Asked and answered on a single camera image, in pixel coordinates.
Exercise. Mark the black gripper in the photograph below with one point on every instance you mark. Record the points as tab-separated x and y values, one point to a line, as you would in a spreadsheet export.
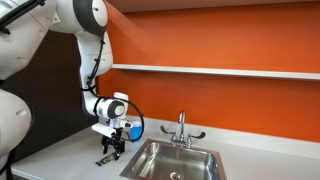
115	141

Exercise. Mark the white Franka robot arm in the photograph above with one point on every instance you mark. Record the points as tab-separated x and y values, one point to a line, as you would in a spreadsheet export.
90	50

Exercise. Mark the blue plastic cup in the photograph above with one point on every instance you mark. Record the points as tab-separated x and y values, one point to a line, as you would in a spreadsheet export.
136	130

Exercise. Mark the stainless steel sink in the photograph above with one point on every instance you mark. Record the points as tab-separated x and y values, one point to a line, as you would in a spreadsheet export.
173	163

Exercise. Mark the dark wood cabinet panel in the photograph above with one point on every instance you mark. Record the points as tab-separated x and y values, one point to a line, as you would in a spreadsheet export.
56	100

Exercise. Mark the white counter backsplash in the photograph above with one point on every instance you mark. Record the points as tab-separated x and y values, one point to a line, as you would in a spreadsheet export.
233	136

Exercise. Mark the overhead cabinet underside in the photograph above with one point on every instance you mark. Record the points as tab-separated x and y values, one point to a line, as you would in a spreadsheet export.
200	5

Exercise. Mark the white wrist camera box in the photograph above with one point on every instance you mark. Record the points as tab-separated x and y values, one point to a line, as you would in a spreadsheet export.
105	129

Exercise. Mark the white wall shelf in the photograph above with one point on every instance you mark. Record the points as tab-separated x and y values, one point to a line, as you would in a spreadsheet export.
216	71

